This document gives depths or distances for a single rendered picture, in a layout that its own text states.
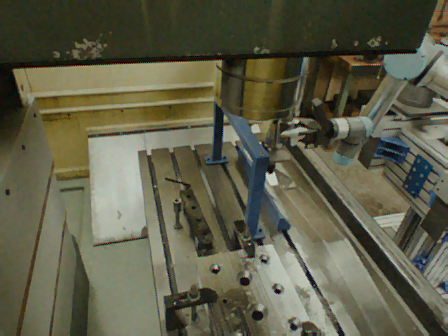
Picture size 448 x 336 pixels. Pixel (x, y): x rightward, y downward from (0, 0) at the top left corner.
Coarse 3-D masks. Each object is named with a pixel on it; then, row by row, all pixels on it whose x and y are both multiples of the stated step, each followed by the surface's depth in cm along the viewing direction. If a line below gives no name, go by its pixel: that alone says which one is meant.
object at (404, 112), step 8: (392, 104) 143; (400, 104) 142; (432, 104) 144; (440, 104) 145; (400, 112) 139; (408, 112) 136; (416, 112) 136; (424, 112) 137; (432, 112) 138; (440, 112) 139
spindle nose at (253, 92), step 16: (224, 64) 52; (240, 64) 50; (256, 64) 49; (272, 64) 49; (288, 64) 50; (304, 64) 52; (224, 80) 54; (240, 80) 52; (256, 80) 51; (272, 80) 51; (288, 80) 52; (304, 80) 55; (224, 96) 55; (240, 96) 53; (256, 96) 52; (272, 96) 52; (288, 96) 53; (240, 112) 55; (256, 112) 54; (272, 112) 54; (288, 112) 56
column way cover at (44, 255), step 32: (0, 128) 61; (32, 128) 68; (0, 160) 53; (32, 160) 66; (0, 192) 49; (32, 192) 63; (0, 224) 47; (32, 224) 61; (64, 224) 88; (0, 256) 46; (32, 256) 59; (64, 256) 87; (0, 288) 45; (32, 288) 59; (64, 288) 83; (0, 320) 43; (32, 320) 57; (64, 320) 79
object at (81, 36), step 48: (0, 0) 32; (48, 0) 33; (96, 0) 34; (144, 0) 36; (192, 0) 37; (240, 0) 38; (288, 0) 40; (336, 0) 41; (384, 0) 43; (432, 0) 45; (0, 48) 34; (48, 48) 36; (96, 48) 37; (144, 48) 38; (192, 48) 40; (240, 48) 42; (288, 48) 43; (336, 48) 45; (384, 48) 48
